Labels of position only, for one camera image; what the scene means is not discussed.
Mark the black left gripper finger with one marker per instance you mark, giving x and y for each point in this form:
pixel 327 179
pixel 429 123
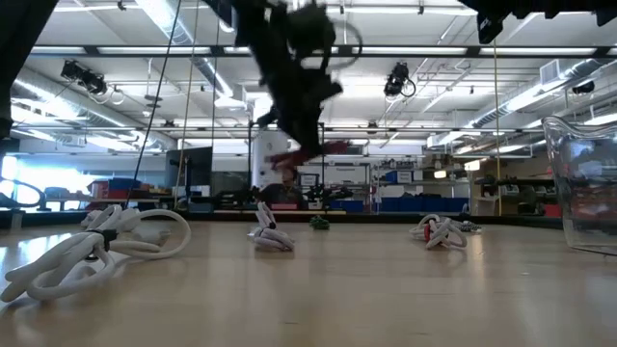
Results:
pixel 295 135
pixel 313 135

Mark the clear plastic bag with items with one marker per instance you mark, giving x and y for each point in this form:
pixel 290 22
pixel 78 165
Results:
pixel 588 193

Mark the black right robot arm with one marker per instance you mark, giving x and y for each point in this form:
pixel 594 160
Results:
pixel 489 24

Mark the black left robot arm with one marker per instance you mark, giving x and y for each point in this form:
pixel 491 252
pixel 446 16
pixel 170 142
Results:
pixel 19 48

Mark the white cylindrical tank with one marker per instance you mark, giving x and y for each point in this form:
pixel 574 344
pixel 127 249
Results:
pixel 270 159

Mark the person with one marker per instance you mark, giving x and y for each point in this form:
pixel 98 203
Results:
pixel 284 193

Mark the blue shelf box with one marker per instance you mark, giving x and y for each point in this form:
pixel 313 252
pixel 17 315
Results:
pixel 397 177

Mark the black monitor screen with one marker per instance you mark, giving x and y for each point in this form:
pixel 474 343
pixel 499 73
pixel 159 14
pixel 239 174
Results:
pixel 190 168

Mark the overhead light bar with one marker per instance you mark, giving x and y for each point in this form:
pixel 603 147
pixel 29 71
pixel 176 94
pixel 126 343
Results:
pixel 410 50

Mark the blue storage bins row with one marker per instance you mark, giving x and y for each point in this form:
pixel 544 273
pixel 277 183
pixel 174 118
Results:
pixel 419 203

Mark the red and blue boxes stack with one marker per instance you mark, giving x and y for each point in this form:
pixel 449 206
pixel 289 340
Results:
pixel 115 188

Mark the red storage bin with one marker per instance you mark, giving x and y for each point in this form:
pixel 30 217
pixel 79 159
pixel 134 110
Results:
pixel 553 210

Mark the black ceiling camera rig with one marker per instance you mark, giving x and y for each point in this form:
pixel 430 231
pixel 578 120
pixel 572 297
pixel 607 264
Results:
pixel 397 79
pixel 82 77

